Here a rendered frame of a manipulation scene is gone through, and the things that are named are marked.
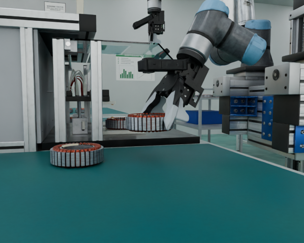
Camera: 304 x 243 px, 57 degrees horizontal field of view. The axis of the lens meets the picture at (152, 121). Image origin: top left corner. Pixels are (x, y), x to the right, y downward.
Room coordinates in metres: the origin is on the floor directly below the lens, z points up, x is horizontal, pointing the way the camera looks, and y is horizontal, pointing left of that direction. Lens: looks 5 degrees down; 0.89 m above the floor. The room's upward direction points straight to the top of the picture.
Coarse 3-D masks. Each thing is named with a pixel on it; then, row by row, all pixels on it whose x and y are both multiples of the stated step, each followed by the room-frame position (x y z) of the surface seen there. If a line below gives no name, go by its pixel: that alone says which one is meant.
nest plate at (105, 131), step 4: (104, 128) 1.01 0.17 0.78; (104, 132) 0.93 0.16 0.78; (108, 132) 0.93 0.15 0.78; (112, 132) 0.93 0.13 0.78; (116, 132) 0.94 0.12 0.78; (120, 132) 0.94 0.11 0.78; (124, 132) 0.94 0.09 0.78; (128, 132) 0.95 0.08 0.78; (132, 132) 0.95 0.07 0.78; (136, 132) 0.95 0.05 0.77; (140, 132) 0.96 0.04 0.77; (144, 132) 0.96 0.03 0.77
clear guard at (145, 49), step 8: (80, 40) 0.84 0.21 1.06; (88, 40) 0.85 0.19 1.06; (104, 40) 0.86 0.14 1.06; (112, 40) 0.87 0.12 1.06; (80, 48) 0.97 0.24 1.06; (88, 48) 0.97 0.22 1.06; (104, 48) 0.97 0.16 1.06; (112, 48) 0.97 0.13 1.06; (120, 48) 0.97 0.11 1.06; (128, 48) 0.97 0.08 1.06; (136, 48) 0.97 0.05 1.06; (144, 48) 0.97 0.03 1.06; (152, 48) 0.97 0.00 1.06; (160, 48) 0.92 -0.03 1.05; (144, 56) 1.11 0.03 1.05; (152, 56) 1.04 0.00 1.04; (160, 56) 0.97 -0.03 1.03; (168, 56) 0.92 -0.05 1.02
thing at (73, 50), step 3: (72, 42) 0.83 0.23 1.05; (75, 42) 0.84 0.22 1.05; (72, 45) 0.84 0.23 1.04; (75, 45) 0.84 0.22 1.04; (72, 48) 0.83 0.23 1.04; (75, 48) 0.84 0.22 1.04; (66, 51) 0.83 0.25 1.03; (69, 51) 0.83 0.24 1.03; (72, 51) 0.83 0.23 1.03; (75, 51) 0.84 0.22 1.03; (69, 54) 0.89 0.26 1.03; (72, 54) 0.89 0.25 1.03; (75, 54) 0.89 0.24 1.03
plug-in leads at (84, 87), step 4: (72, 72) 0.95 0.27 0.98; (72, 76) 0.95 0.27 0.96; (76, 76) 0.99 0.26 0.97; (76, 80) 0.96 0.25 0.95; (84, 80) 0.95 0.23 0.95; (76, 84) 0.96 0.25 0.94; (84, 84) 0.95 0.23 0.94; (76, 88) 0.95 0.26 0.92; (84, 88) 0.95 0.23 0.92; (68, 92) 0.94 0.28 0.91; (76, 92) 0.96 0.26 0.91; (84, 92) 0.95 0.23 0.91
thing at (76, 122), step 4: (72, 120) 0.93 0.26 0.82; (76, 120) 0.94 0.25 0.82; (80, 120) 0.94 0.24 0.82; (84, 120) 0.95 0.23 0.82; (72, 124) 0.93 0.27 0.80; (76, 124) 0.94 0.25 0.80; (80, 124) 0.94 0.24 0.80; (72, 128) 0.93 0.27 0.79; (76, 128) 0.94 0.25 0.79; (80, 128) 0.94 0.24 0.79; (72, 132) 0.93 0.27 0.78; (76, 132) 0.94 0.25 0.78; (80, 132) 0.94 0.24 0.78; (84, 132) 0.95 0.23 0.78
